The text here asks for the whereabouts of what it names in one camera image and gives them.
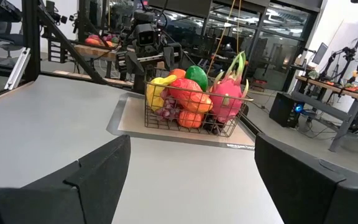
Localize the silver aluminium extrusion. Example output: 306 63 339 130
4 47 32 91

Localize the yellow toy banana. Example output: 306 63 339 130
146 74 178 113

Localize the office chair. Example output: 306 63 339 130
0 21 24 60

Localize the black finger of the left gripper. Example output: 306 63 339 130
163 42 183 72
116 50 145 78

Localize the computer monitor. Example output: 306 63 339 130
311 42 329 65

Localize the red orange toy mango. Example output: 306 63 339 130
168 77 214 113

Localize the round green toy fruit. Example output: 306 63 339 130
185 65 209 93

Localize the black computer tower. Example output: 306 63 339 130
268 92 306 128

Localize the yellow hanging cable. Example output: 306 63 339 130
206 0 242 75

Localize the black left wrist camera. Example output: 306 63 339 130
134 23 157 47

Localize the round toy orange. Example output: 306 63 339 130
177 110 204 129

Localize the wooden top desk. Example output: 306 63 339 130
290 74 358 155

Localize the pink toy dragon fruit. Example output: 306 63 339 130
208 51 250 124

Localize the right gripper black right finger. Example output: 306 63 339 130
254 133 358 224

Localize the beige grey-bordered baking mat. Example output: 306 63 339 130
106 92 256 152

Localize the wooden background table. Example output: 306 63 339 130
73 44 121 62

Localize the metal wire basket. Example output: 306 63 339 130
144 80 254 138

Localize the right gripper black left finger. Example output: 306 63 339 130
0 134 132 224

